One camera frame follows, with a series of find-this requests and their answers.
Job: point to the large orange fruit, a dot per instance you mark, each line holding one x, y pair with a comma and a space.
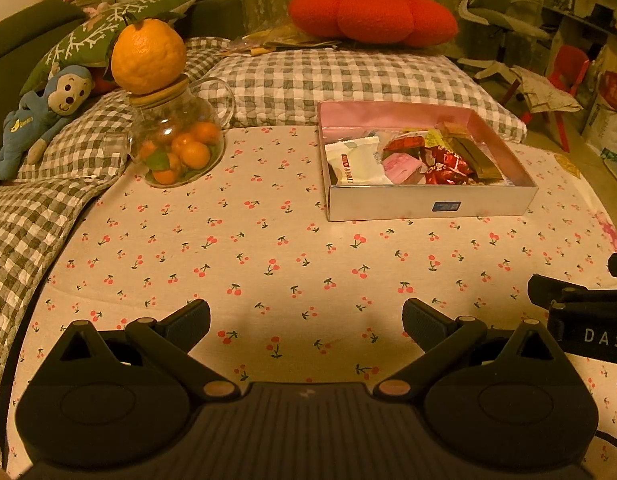
148, 55

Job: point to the red gift bag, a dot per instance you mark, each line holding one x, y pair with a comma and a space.
613, 90

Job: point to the small orange-red packet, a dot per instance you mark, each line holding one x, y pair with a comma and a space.
403, 142

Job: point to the green snowflake pillow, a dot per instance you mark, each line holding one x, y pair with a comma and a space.
83, 40

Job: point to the folded newspaper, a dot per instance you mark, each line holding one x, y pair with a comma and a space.
543, 92

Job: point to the white sack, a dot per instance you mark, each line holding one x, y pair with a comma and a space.
608, 130

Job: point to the pink cardboard box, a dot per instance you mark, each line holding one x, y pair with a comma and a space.
388, 205

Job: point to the grey office chair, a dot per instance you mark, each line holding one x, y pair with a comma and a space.
498, 17

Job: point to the gold brown snack packet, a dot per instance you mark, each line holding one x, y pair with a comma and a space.
478, 157

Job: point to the red tomato plush cushion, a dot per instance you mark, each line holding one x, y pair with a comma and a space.
373, 15

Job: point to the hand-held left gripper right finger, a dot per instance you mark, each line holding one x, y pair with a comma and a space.
421, 317

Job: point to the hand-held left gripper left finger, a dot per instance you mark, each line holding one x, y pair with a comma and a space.
191, 320

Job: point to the wooden desk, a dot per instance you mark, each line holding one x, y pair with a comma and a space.
578, 30

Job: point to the white cream snack packet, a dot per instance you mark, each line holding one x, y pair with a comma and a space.
351, 162

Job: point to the yellow papers pile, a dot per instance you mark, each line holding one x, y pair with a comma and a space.
273, 40

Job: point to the blue monkey plush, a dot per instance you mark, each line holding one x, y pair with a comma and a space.
63, 92

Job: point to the glass jar of kumquats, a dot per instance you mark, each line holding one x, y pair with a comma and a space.
188, 125

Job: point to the cherry print sheet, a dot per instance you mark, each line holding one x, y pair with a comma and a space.
238, 240

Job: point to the grey checked pillow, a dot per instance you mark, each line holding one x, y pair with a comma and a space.
298, 80

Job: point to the small red plush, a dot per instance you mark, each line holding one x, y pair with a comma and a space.
102, 82

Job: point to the pink snack packet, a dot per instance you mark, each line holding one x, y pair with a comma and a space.
401, 167

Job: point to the red plastic chair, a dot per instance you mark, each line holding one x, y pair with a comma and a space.
571, 65

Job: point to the red candy wrapper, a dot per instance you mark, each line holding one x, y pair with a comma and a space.
446, 165

